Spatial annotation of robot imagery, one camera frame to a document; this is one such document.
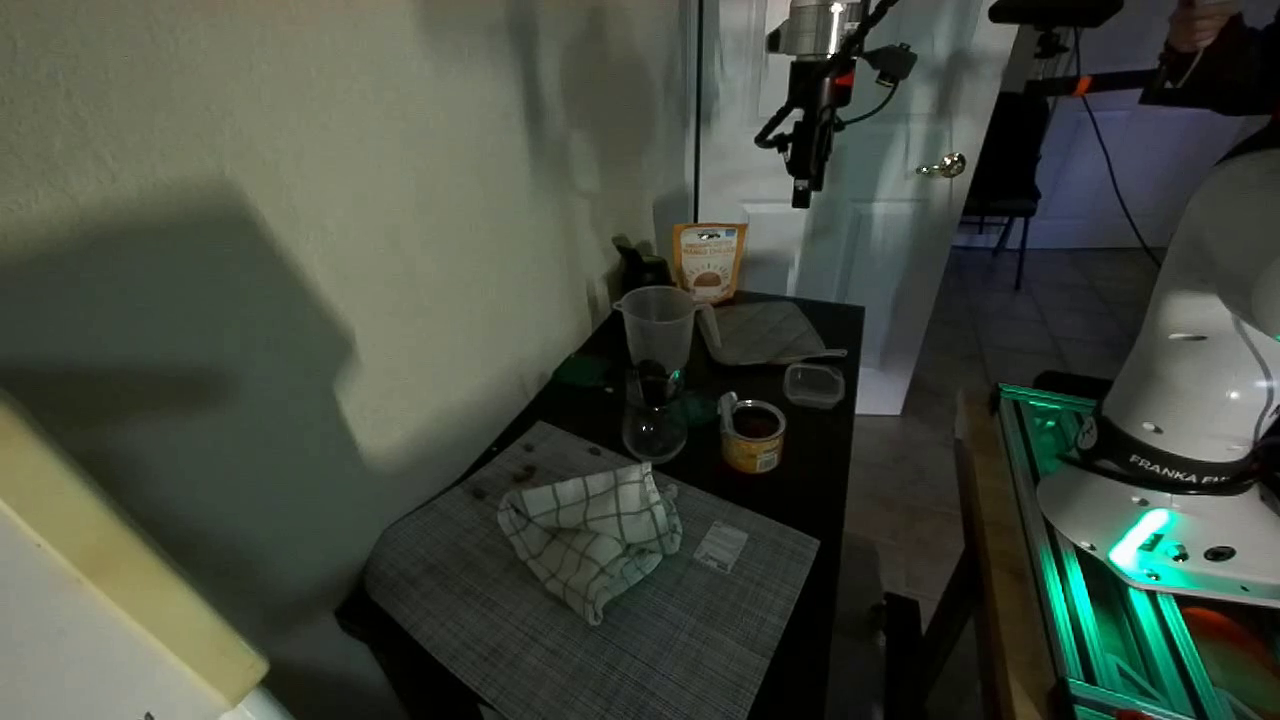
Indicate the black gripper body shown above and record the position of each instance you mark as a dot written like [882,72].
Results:
[807,122]

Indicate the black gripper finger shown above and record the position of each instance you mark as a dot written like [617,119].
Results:
[803,193]

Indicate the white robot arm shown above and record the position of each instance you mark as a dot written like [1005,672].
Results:
[1172,472]

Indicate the clear plastic measuring cup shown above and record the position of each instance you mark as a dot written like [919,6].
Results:
[658,324]

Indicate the clear glass cup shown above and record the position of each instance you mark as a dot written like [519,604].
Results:
[653,412]

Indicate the white door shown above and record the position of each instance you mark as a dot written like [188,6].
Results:
[875,233]

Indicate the orange snack bag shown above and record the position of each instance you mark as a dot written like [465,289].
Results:
[709,262]

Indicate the small clear plastic container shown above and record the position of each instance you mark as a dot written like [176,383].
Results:
[813,386]

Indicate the black tripod stand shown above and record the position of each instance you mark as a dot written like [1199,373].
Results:
[1005,179]

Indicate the black table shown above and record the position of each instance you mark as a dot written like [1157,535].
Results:
[807,492]

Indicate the small white packet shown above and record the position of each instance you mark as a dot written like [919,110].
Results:
[722,545]

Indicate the checkered dish towel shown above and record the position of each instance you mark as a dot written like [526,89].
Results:
[595,539]

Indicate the wooden board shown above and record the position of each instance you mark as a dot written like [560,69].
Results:
[95,625]

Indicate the silver door handle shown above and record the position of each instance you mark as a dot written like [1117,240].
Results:
[947,164]

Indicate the green robot base frame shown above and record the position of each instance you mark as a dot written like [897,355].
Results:
[1124,655]

